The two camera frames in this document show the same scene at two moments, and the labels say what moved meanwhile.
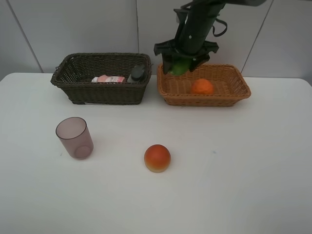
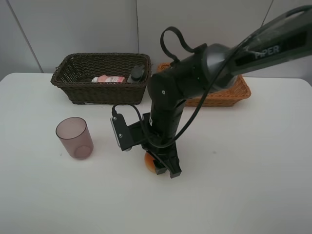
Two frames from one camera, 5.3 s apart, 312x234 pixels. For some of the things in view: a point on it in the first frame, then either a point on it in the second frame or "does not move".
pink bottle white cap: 105,78 does not move
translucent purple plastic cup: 73,132 does not move
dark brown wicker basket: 74,73 does not move
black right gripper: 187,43 → 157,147
